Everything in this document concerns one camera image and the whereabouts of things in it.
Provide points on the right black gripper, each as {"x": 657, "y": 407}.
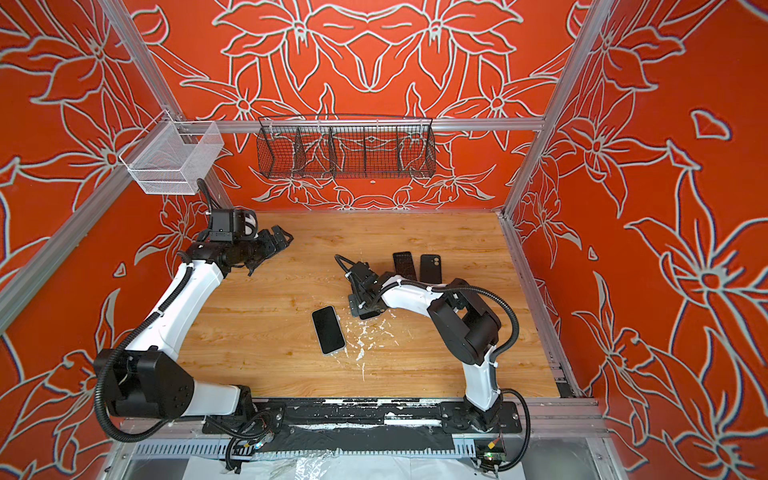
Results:
{"x": 354, "y": 305}

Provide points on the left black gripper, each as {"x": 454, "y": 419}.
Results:
{"x": 272, "y": 247}

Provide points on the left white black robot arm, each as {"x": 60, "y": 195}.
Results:
{"x": 140, "y": 385}

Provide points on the aluminium frame rails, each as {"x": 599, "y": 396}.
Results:
{"x": 74, "y": 104}

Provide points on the clear plastic bin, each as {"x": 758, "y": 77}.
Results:
{"x": 167, "y": 161}

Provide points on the black wire basket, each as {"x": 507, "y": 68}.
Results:
{"x": 352, "y": 147}

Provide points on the phone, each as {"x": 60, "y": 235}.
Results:
{"x": 404, "y": 265}
{"x": 328, "y": 330}

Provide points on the small green circuit board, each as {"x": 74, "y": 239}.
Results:
{"x": 490, "y": 455}

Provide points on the dark phone case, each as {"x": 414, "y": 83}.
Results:
{"x": 430, "y": 271}

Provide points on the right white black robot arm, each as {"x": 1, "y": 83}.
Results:
{"x": 475, "y": 324}

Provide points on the phone in white case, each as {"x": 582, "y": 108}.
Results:
{"x": 328, "y": 330}

